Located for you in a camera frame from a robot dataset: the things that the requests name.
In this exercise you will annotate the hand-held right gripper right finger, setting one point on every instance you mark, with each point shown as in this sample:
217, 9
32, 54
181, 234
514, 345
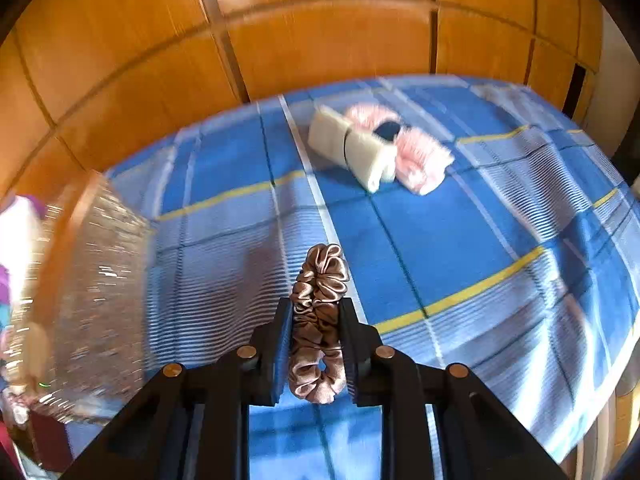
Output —
350, 360

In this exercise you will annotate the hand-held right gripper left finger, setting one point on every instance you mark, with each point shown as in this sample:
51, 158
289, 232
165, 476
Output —
282, 355

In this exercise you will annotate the taupe satin scrunchie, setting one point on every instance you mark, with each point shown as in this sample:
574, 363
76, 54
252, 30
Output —
320, 280

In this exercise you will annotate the glittery transparent bag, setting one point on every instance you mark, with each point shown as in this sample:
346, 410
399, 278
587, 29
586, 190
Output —
100, 285

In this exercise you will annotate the cream towel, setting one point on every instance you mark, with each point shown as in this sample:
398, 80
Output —
360, 157

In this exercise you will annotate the pink towel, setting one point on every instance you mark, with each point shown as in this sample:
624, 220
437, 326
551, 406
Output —
422, 160

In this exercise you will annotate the blue plaid bed sheet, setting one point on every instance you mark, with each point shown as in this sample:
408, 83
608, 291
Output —
450, 240

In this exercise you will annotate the white and purple cloth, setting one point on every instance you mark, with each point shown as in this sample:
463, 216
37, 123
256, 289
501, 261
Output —
17, 240

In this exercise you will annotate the wooden wardrobe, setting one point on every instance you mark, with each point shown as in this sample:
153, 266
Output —
325, 35

